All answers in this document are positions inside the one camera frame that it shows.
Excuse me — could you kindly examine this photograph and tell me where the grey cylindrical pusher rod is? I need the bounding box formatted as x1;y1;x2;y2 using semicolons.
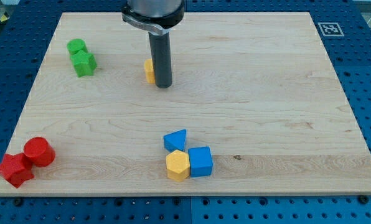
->
149;33;172;88

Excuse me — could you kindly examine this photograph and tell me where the yellow hexagon block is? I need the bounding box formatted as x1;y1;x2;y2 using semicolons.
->
166;150;190;182

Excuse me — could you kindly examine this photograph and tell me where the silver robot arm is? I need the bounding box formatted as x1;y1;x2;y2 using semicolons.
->
121;0;185;88

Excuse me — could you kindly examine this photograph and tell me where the yellow block behind rod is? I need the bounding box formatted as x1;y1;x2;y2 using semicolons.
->
144;58;155;84

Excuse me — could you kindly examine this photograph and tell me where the green star block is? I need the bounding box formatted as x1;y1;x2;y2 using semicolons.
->
70;50;97;77

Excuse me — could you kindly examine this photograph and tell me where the green cylinder block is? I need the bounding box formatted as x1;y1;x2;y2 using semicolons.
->
67;39;88;55

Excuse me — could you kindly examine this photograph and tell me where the blue triangle block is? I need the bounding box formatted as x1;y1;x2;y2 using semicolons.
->
163;129;187;152

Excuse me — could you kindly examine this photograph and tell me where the blue cube block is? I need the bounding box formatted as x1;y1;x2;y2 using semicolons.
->
188;146;213;177

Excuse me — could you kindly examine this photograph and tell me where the red cylinder block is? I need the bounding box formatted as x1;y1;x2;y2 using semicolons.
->
24;137;55;167

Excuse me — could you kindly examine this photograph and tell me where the white fiducial marker tag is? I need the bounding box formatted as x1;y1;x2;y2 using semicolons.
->
318;22;344;37

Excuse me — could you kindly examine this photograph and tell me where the red star block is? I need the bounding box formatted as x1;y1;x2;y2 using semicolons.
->
0;153;34;188

